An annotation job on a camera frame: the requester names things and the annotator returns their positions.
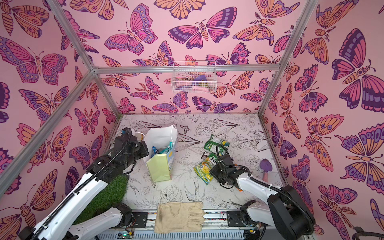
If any small blue snack pack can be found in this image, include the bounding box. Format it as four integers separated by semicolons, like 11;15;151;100
151;147;159;157

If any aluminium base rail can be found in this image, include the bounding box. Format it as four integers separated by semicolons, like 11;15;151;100
91;209;267;240

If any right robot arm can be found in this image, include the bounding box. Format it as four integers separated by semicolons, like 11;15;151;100
210;145;316;240

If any teal candy bag back-side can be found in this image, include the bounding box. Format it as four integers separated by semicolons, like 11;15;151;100
158;142;174;154

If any beige work glove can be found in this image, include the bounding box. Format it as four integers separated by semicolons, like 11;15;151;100
154;202;205;234

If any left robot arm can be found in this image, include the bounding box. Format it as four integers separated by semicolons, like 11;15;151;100
19;128;150;240

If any green artificial grass mat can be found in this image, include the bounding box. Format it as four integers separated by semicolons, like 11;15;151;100
73;175;129;225

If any white wire basket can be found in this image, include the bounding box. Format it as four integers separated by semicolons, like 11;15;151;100
170;60;218;94

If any white paper bag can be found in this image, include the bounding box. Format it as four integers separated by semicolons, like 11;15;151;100
143;125;178;183

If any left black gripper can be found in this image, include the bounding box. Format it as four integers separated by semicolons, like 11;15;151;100
119;141;149;173

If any green spring tea bag back-side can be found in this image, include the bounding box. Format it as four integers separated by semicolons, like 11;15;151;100
204;135;230;155

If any purple pink garden trowel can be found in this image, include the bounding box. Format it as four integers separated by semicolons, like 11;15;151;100
260;159;273;182

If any yellow-green Fox's spring tea bag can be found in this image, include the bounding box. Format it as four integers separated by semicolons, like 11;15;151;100
194;153;217;185

